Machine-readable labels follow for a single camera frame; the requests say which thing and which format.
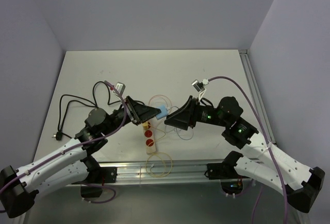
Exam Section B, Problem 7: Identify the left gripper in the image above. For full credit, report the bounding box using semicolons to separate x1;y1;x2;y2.
101;96;161;135

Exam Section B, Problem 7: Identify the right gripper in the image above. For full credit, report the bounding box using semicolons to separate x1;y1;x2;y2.
164;95;229;129

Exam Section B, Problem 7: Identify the yellow charger plug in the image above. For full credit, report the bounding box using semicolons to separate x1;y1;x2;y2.
142;122;150;129

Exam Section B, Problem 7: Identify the beige red power strip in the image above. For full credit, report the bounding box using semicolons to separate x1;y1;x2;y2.
143;122;156;155

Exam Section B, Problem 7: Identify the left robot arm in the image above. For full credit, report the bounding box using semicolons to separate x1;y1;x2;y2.
1;97;161;218

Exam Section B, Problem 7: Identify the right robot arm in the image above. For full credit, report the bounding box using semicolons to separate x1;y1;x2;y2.
164;96;325;213

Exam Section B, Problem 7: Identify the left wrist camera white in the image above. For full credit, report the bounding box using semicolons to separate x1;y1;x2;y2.
104;81;126;98

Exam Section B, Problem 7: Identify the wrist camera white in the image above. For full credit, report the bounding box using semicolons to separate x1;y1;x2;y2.
192;79;209;101
104;81;126;98

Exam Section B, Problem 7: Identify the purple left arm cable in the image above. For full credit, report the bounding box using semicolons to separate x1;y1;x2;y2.
0;80;129;213

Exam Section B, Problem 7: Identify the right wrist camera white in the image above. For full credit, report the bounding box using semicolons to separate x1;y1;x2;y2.
192;79;209;101

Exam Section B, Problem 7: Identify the aluminium front rail frame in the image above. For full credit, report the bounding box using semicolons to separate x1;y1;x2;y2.
25;161;261;186

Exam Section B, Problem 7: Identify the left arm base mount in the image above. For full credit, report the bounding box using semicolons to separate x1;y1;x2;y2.
80;166;118;204

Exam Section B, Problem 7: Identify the aluminium right side rail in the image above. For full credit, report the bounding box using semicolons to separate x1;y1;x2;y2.
238;49;277;145

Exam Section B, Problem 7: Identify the black power strip cord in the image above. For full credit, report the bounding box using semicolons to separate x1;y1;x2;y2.
51;80;124;141

